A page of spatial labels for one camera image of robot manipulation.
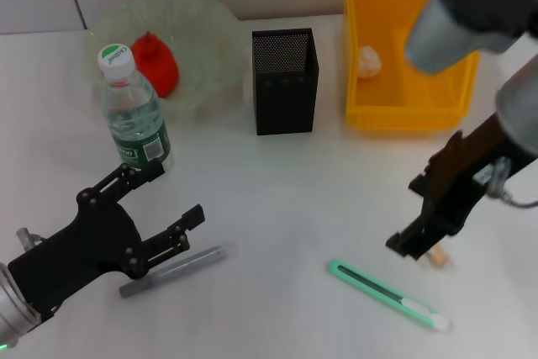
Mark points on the clear green-label water bottle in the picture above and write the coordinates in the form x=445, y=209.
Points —
x=130, y=119

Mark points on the yellow plastic bin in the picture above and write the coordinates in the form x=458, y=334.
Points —
x=378, y=6

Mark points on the red funnel-shaped object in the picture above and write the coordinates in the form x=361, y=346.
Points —
x=161, y=64

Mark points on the grey marker pen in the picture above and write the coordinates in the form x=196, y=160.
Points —
x=197, y=260

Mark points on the green glass fruit plate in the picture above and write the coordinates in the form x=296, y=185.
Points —
x=202, y=39

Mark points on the black mesh pen holder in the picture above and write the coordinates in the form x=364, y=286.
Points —
x=286, y=98

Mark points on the small beige cork cylinder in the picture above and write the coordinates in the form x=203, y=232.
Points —
x=439, y=259

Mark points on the left gripper silver plug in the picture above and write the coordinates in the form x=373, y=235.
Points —
x=27, y=238

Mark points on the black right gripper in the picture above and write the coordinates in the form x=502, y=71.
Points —
x=462, y=178

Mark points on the white paper ball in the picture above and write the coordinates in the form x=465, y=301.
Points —
x=370, y=62

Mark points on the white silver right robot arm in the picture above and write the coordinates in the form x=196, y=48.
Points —
x=462, y=18

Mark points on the right gripper silver plug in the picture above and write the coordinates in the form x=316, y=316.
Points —
x=494, y=174

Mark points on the green utility knife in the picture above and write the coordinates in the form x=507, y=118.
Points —
x=378, y=291

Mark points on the gripper silver plug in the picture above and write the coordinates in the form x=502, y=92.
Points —
x=27, y=238
x=494, y=174

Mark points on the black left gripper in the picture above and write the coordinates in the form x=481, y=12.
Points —
x=84, y=249

